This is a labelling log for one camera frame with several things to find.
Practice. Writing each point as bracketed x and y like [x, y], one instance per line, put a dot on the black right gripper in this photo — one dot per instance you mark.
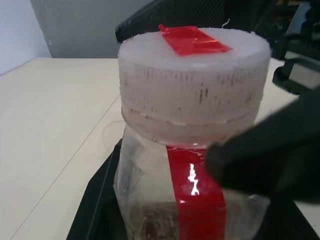
[281, 77]

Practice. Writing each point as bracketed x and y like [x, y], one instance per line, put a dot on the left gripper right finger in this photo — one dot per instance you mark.
[270, 155]

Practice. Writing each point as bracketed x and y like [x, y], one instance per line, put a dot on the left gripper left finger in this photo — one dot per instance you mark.
[95, 212]

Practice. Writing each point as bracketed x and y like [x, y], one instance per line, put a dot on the clear plastic drink bottle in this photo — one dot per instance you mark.
[200, 212]

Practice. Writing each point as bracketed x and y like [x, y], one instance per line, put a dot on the white foam-covered bottle cap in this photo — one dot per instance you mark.
[187, 87]

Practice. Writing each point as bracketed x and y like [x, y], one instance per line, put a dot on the clear wine glass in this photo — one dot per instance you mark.
[110, 133]

